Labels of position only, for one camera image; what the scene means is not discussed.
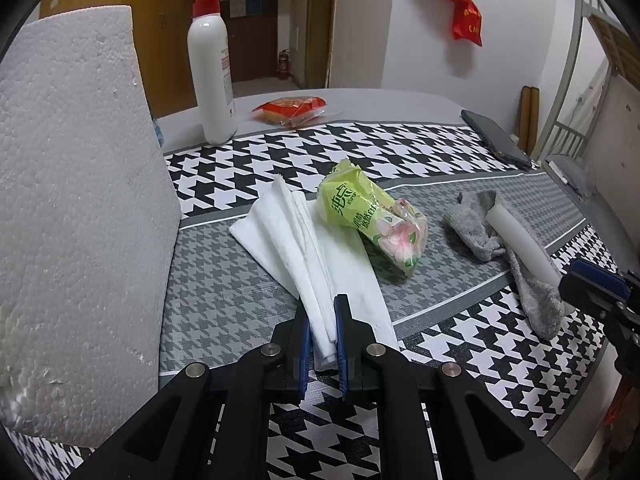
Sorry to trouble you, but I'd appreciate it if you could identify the dark brown entrance door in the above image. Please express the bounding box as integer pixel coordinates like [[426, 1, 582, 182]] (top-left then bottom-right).
[[220, 0, 279, 82]]

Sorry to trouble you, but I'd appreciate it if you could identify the red fire extinguisher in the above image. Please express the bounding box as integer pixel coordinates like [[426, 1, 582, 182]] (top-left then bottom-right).
[[278, 49, 291, 80]]

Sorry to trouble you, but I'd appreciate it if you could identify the side wooden door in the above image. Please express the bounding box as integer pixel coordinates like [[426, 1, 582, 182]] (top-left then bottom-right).
[[290, 0, 335, 89]]

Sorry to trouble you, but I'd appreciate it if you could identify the black smartphone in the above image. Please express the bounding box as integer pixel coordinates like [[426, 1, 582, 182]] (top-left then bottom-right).
[[461, 110, 533, 170]]

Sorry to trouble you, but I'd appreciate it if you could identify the wooden wardrobe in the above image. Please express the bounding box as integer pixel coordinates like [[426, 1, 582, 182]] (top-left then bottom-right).
[[39, 0, 195, 118]]

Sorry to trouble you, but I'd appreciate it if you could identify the white tissue paper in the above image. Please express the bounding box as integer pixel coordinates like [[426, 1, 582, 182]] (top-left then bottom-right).
[[230, 177, 398, 372]]

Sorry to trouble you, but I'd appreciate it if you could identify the light grey foam tube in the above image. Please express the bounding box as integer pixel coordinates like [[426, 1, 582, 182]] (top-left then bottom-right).
[[486, 204, 561, 287]]

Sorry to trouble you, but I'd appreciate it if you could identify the metal bunk bed frame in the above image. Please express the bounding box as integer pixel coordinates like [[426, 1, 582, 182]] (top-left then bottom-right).
[[533, 0, 639, 160]]

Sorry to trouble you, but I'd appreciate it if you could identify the grey sock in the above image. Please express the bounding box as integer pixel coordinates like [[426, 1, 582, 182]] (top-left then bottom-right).
[[444, 190, 570, 340]]

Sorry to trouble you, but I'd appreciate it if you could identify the red snack packet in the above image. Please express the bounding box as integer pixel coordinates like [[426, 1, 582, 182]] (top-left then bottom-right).
[[252, 96, 326, 128]]

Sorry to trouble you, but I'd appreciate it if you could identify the grey folded bedding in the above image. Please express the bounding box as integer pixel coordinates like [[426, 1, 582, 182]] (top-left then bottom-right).
[[546, 155, 597, 200]]

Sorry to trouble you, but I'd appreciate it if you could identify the green tissue packet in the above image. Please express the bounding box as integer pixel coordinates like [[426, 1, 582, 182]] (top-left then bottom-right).
[[317, 158, 428, 276]]

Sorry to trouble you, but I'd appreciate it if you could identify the white styrofoam box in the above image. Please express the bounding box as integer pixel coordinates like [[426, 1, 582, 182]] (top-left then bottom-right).
[[1, 13, 181, 448]]

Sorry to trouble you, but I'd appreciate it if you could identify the white lotion pump bottle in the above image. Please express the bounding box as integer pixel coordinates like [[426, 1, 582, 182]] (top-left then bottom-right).
[[186, 0, 238, 145]]

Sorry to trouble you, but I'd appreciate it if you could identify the houndstooth tablecloth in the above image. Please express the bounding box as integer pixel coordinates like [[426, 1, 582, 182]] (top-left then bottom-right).
[[1, 122, 629, 479]]

